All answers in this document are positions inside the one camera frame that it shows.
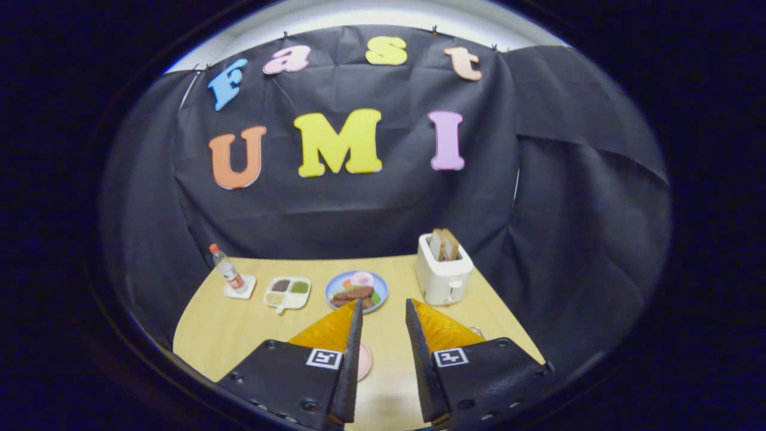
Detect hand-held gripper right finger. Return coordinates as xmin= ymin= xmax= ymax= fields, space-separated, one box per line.
xmin=405 ymin=298 xmax=556 ymax=430

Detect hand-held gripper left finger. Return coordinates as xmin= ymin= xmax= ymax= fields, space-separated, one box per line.
xmin=217 ymin=298 xmax=364 ymax=430

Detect green lettuce leaf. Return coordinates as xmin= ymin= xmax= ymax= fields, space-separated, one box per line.
xmin=335 ymin=280 xmax=382 ymax=309

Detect blue plate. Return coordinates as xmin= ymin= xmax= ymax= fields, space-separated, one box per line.
xmin=325 ymin=271 xmax=390 ymax=314

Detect white toaster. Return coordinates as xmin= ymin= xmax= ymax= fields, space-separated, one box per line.
xmin=416 ymin=232 xmax=475 ymax=306

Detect white divided condiment tray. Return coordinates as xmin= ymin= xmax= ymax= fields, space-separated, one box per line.
xmin=263 ymin=276 xmax=312 ymax=315

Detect white square coaster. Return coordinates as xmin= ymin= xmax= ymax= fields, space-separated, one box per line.
xmin=223 ymin=274 xmax=257 ymax=301

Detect clear bottle with red cap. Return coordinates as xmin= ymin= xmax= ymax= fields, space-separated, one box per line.
xmin=209 ymin=244 xmax=245 ymax=292

